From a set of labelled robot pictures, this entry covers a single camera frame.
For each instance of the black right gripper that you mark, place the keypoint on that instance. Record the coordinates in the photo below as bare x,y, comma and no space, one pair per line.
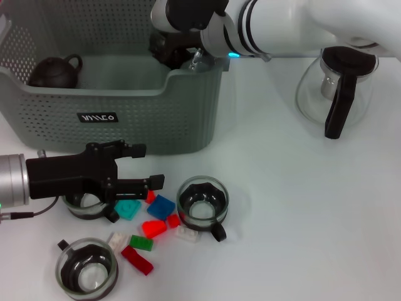
170,47

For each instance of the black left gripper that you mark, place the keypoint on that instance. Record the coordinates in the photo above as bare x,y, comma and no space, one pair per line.
69,175

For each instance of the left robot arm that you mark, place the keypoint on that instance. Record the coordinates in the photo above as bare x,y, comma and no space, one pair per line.
12,180

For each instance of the grey-green perforated storage basket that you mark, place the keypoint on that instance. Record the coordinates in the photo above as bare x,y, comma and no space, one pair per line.
141,125

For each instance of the small red toy brick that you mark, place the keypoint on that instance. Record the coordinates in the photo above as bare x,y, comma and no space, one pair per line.
150,197
173,221

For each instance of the cyan square toy brick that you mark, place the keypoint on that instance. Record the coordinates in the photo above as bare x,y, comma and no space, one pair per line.
127,209

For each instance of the blue square toy brick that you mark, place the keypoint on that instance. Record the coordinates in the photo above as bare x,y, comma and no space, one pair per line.
161,206

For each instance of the orange-red sloped toy brick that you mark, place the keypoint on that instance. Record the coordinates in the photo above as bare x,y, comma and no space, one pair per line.
153,229

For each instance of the green toy brick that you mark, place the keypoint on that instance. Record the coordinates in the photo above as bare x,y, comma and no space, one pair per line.
141,242

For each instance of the white toy brick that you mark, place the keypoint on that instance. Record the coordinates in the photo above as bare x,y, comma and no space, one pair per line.
117,240
186,234

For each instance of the dark red long toy brick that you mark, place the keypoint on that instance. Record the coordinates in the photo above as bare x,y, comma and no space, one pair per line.
138,260

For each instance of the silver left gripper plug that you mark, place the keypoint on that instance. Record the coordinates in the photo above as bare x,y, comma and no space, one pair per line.
41,153

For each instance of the dark clay teapot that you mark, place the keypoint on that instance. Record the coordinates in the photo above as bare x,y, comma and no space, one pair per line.
53,73

